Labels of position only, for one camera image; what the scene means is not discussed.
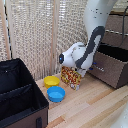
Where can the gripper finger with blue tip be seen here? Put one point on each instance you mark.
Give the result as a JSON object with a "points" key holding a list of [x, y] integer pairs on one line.
{"points": [[94, 63], [90, 69]]}

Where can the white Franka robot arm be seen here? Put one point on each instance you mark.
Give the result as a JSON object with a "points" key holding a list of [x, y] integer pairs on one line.
{"points": [[96, 16]]}

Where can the dark wooden drawer cabinet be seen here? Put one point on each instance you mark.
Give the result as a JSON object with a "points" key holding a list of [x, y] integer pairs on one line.
{"points": [[116, 12]]}

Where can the colourful patterned snack box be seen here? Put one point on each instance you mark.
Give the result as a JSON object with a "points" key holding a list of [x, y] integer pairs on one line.
{"points": [[70, 79]]}

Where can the yellow bowl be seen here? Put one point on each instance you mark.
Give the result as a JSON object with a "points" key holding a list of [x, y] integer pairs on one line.
{"points": [[51, 81]]}

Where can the blue bowl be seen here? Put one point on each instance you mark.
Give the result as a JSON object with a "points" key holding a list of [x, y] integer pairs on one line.
{"points": [[56, 94]]}

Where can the beige woven curtain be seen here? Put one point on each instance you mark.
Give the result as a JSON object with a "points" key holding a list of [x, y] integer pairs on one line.
{"points": [[30, 33]]}

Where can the black fabric storage bin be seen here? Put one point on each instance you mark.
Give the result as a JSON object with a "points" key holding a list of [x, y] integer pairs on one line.
{"points": [[20, 100]]}

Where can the narrow light wooden post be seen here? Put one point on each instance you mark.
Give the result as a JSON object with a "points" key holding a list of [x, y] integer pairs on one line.
{"points": [[55, 33]]}

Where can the wide light wooden post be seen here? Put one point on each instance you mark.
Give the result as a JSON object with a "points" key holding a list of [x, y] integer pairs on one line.
{"points": [[4, 30]]}

